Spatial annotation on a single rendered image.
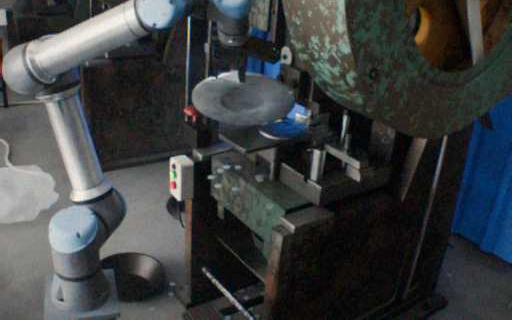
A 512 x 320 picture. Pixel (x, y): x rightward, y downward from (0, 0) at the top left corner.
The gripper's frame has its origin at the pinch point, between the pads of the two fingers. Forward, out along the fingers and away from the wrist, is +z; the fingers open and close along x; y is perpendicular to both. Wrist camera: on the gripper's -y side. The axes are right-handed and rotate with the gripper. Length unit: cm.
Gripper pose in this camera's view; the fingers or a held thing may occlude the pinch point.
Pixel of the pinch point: (244, 78)
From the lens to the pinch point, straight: 131.5
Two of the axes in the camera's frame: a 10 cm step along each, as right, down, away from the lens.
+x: -0.9, 9.2, -3.7
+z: -0.2, 3.7, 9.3
